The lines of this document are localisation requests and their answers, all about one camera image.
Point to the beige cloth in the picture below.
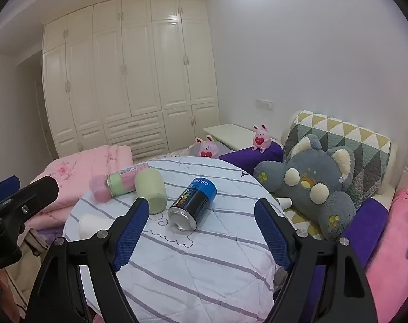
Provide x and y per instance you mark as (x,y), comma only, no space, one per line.
(25,276)

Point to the purple velvet blanket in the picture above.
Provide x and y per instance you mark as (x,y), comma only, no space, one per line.
(362,232)

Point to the triangle patterned quilted cover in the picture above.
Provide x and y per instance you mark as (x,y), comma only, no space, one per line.
(362,141)

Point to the pink floral quilt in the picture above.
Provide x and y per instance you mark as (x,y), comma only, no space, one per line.
(79,168)

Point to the pink bunny plush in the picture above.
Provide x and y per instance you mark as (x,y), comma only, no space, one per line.
(260,138)
(207,147)

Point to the light green cup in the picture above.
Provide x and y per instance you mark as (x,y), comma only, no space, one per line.
(150,188)

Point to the white paper cup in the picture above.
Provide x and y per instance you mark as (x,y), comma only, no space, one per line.
(286,203)
(93,226)

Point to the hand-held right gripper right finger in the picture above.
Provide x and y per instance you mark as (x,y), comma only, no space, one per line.
(272,234)

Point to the white wall switch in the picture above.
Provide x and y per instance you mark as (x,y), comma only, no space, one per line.
(264,104)

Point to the purple pillow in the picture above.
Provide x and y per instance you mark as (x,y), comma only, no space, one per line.
(251,156)

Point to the pink plush blanket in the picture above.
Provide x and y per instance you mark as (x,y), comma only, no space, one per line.
(395,276)

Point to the white nightstand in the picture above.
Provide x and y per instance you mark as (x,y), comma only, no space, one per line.
(229,134)

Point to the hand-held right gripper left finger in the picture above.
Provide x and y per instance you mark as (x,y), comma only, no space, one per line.
(131,235)

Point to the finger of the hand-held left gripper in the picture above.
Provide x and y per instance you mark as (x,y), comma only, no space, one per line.
(32,193)
(4,188)

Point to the grey plush toy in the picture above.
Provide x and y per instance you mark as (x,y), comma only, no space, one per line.
(301,188)

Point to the pink and green bottle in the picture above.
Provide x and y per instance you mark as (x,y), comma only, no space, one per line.
(121,182)

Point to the blue and black can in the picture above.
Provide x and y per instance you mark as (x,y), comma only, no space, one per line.
(190,205)

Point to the cream wardrobe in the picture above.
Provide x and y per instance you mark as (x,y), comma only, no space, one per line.
(130,74)

